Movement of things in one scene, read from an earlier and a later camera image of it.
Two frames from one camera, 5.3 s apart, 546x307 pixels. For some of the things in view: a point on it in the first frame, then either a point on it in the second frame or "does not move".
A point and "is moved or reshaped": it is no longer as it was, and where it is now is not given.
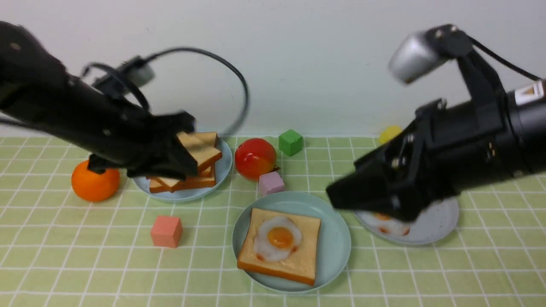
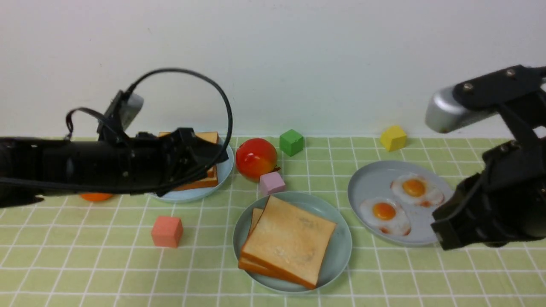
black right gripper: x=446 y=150 to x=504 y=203
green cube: x=290 y=142 does not move
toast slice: x=203 y=146 is moved or reshaped
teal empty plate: x=334 y=243 does not move
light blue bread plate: x=223 y=169 does not move
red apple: x=254 y=157 does not move
